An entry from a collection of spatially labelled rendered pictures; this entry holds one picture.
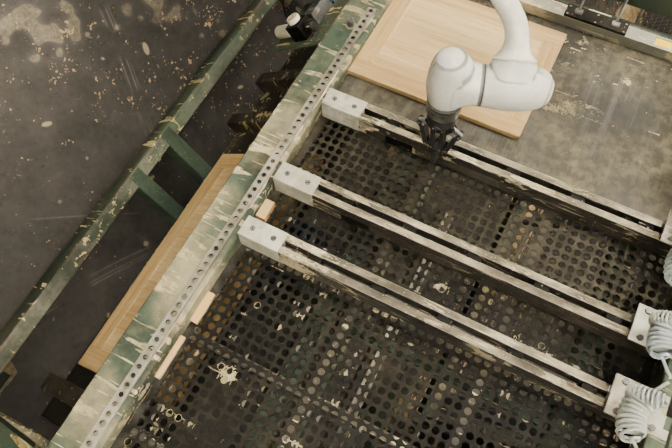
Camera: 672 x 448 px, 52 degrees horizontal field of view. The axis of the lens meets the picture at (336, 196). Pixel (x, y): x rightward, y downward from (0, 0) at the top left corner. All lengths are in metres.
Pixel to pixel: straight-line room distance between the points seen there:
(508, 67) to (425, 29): 0.71
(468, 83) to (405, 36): 0.69
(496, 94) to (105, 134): 1.55
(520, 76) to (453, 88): 0.15
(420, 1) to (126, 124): 1.18
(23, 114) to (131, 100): 0.41
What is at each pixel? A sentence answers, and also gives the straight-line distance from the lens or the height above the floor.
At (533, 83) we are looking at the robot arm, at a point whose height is 1.61.
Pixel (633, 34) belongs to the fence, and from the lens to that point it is 2.41.
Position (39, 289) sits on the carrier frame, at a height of 0.15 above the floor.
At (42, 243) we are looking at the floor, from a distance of 2.61.
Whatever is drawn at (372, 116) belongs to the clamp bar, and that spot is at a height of 1.03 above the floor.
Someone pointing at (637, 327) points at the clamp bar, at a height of 1.77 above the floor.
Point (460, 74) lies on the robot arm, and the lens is 1.60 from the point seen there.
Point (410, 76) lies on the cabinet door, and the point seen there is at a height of 1.04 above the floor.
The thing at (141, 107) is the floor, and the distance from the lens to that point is 2.76.
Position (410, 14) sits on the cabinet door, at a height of 0.95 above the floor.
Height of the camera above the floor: 2.41
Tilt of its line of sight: 45 degrees down
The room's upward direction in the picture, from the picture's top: 94 degrees clockwise
